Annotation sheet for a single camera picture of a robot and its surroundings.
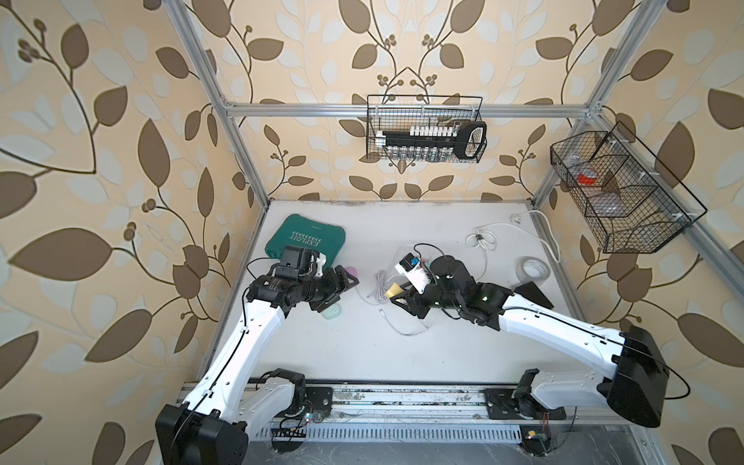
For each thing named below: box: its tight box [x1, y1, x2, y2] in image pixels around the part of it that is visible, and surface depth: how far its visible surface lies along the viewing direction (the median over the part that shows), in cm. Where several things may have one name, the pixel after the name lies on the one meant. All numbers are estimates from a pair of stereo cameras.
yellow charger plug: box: [384, 282, 404, 299], surface depth 75 cm
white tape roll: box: [515, 255, 551, 283], surface depth 101 cm
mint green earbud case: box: [321, 303, 342, 320], surface depth 91 cm
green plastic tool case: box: [264, 213, 347, 269], surface depth 107 cm
